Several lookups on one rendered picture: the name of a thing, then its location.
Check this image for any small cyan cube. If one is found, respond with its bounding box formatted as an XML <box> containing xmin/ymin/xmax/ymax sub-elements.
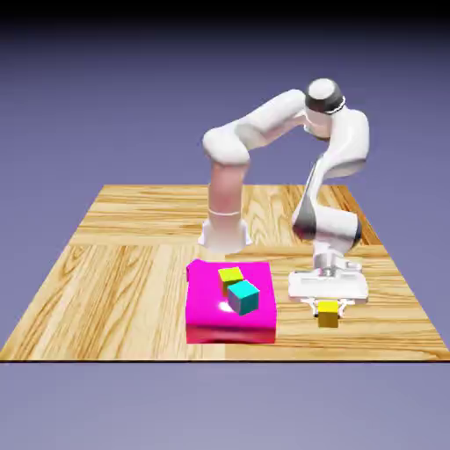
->
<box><xmin>227</xmin><ymin>279</ymin><xmax>261</xmax><ymax>316</ymax></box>

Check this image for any small yellow cube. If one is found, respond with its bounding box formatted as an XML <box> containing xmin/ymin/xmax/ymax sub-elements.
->
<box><xmin>317</xmin><ymin>301</ymin><xmax>340</xmax><ymax>329</ymax></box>
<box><xmin>217</xmin><ymin>266</ymin><xmax>245</xmax><ymax>297</ymax></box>

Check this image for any large magenta box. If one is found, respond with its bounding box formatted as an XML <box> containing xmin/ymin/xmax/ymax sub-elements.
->
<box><xmin>185</xmin><ymin>258</ymin><xmax>278</xmax><ymax>345</ymax></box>

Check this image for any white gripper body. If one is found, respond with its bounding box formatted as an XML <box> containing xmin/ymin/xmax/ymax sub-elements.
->
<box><xmin>287</xmin><ymin>270</ymin><xmax>369</xmax><ymax>304</ymax></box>

